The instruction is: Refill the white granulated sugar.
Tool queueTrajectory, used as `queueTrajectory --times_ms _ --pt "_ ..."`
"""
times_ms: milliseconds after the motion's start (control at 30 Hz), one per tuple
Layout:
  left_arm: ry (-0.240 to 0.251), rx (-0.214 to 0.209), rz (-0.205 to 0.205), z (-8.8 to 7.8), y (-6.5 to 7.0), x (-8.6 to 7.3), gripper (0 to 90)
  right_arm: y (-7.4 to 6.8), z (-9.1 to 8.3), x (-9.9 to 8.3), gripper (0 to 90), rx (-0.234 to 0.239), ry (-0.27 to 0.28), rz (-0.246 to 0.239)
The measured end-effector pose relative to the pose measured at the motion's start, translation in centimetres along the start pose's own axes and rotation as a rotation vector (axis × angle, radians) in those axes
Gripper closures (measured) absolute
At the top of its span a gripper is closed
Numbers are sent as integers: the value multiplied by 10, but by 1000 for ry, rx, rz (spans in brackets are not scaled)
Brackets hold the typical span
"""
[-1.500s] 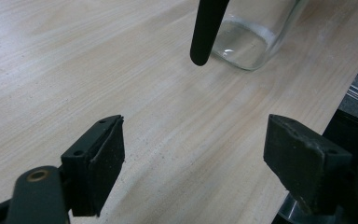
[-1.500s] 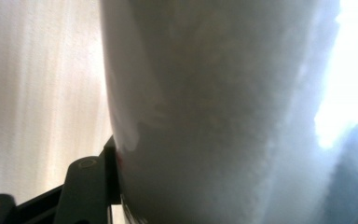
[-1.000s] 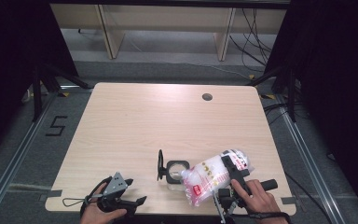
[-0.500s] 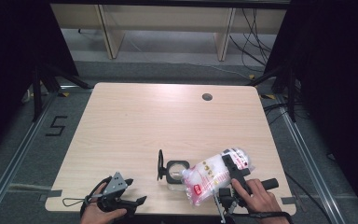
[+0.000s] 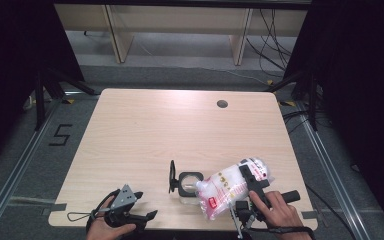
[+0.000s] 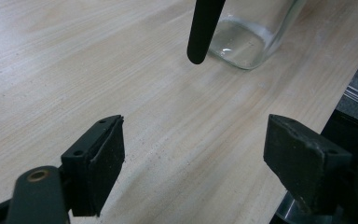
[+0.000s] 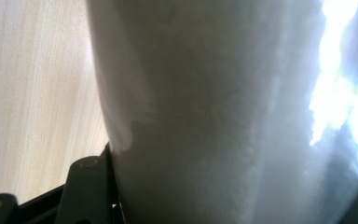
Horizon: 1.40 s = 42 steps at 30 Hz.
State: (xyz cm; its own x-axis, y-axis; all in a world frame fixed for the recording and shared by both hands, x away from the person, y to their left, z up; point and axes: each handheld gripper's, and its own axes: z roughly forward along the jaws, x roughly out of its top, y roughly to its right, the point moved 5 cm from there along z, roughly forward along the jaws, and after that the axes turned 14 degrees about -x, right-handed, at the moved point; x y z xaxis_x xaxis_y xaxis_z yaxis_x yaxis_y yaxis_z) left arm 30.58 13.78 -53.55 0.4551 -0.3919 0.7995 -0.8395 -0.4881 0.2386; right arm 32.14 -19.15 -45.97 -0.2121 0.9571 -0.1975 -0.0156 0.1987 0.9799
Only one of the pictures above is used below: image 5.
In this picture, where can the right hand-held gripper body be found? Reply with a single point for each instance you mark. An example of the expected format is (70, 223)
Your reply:
(246, 213)

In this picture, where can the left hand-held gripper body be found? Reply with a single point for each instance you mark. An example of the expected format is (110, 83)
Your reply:
(124, 196)

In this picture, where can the white and red plastic bag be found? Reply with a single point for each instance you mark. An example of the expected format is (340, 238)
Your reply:
(223, 190)

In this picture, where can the clear container with black lid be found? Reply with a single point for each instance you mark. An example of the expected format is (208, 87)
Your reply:
(188, 186)

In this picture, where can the person's right hand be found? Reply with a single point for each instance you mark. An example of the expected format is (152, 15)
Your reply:
(281, 216)

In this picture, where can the person's left hand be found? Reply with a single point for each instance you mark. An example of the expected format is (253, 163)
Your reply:
(100, 230)

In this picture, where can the grey tape strip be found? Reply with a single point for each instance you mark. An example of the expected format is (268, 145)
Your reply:
(58, 206)
(310, 215)

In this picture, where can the grey table grommet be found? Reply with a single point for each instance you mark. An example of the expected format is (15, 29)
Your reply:
(222, 103)

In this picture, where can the yellow and black tape piece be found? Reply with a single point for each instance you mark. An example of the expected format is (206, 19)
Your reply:
(270, 82)
(68, 101)
(288, 104)

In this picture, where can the black metal stand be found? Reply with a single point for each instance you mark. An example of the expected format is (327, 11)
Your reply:
(312, 100)
(40, 100)

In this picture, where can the black curtain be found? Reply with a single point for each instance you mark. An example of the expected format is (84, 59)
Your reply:
(363, 66)
(6, 50)

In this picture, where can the light wooden shelf unit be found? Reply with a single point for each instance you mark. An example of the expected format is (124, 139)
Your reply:
(180, 20)

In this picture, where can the aluminium floor rail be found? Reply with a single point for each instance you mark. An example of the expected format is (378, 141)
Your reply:
(16, 170)
(328, 168)

